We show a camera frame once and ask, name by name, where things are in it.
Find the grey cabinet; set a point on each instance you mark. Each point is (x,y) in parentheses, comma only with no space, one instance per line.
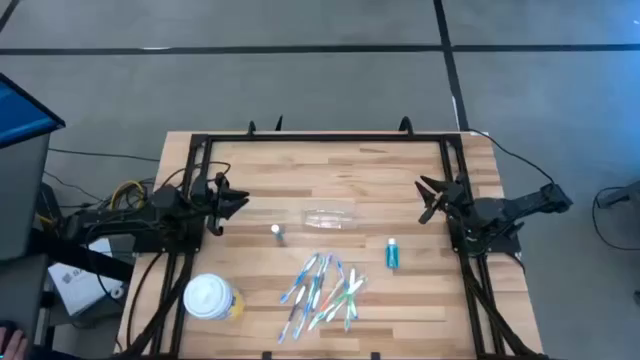
(22,200)

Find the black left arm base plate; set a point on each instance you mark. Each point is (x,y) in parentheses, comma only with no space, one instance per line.
(150,246)

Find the teal mouthwash bottle white cap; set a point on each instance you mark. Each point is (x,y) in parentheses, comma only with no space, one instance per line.
(392,255)
(275,228)

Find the white lidded paper cup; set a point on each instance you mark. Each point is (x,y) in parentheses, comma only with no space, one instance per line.
(207,296)

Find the black hook clamp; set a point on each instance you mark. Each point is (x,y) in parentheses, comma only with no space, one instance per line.
(406,125)
(252,129)
(279,124)

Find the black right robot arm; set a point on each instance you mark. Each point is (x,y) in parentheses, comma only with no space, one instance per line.
(530,199)

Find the white printed booklet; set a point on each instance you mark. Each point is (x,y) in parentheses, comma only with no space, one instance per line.
(85,295)

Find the black aluminium table frame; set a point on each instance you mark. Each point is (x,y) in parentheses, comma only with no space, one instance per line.
(325,137)

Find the clear acrylic organizer box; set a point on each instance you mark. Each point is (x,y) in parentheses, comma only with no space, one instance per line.
(330,220)

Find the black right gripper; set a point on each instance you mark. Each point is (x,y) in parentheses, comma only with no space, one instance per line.
(455,200)

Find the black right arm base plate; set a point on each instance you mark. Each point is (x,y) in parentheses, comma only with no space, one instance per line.
(505,245)

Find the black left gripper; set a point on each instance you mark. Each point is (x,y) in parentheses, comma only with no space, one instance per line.
(214,200)

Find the small white tape roll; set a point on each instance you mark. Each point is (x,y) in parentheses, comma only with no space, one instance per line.
(114,292)

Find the computer monitor blue screen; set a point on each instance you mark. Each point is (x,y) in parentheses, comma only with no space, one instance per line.
(22,115)

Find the black stand bar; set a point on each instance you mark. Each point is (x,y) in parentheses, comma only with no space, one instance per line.
(85,257)

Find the person's hand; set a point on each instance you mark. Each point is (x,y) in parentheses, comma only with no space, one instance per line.
(12,345)

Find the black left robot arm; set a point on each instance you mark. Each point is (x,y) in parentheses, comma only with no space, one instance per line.
(165,200)

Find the grey floor stand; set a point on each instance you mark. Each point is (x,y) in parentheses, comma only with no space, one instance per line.
(622,195)

